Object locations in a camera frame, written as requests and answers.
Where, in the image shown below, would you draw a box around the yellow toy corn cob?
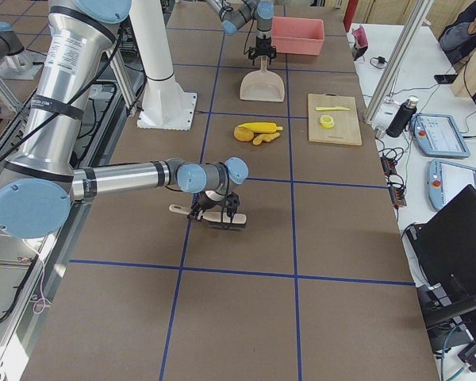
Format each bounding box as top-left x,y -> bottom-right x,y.
239,121 -> 283,133

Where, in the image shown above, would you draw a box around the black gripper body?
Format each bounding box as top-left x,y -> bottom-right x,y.
255,36 -> 271,53
193,191 -> 226,214

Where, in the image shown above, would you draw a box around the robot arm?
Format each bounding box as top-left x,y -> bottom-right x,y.
206,0 -> 277,64
0,1 -> 248,239

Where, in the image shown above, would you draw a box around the beige hand brush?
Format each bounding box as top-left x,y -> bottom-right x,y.
169,204 -> 247,229

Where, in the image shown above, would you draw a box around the beige plastic dustpan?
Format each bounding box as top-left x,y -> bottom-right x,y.
240,56 -> 285,102

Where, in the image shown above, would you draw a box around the tan toy ginger root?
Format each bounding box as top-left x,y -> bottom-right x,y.
252,133 -> 280,146

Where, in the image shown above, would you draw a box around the black water bottle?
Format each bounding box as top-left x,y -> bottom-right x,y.
386,95 -> 419,137

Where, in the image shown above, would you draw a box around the seated person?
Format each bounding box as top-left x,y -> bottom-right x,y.
439,1 -> 476,64

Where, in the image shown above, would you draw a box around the pink plastic bin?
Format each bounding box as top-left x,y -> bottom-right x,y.
271,17 -> 324,56

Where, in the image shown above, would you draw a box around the black laptop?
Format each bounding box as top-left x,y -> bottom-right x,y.
406,185 -> 476,294

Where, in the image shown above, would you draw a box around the teach pendant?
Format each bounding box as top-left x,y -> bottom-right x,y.
428,159 -> 476,210
411,114 -> 470,159

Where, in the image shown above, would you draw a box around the lower teach pendant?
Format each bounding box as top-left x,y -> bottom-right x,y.
428,159 -> 476,210

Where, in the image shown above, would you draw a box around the black power strip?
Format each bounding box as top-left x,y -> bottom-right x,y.
380,156 -> 407,209

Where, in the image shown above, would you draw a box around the aluminium frame post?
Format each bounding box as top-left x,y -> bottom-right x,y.
363,0 -> 434,125

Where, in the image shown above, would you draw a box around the upper teach pendant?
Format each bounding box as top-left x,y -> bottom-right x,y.
411,114 -> 470,159

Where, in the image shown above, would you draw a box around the brown toy potato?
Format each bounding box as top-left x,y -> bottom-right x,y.
233,126 -> 255,142

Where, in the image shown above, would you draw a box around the white camera mast base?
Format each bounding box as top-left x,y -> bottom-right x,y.
129,0 -> 198,131

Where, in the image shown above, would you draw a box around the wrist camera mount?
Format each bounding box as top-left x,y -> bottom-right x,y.
221,192 -> 240,229
247,46 -> 277,61

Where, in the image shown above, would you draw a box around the yellow plastic knife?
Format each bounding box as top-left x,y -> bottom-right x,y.
315,106 -> 351,112

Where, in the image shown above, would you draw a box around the yellow toy lemon slices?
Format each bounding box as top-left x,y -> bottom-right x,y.
319,114 -> 335,129

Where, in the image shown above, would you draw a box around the black smartphone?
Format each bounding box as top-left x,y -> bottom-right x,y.
434,74 -> 459,84

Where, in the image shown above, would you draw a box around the bamboo cutting board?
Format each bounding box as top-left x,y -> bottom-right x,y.
308,94 -> 362,146

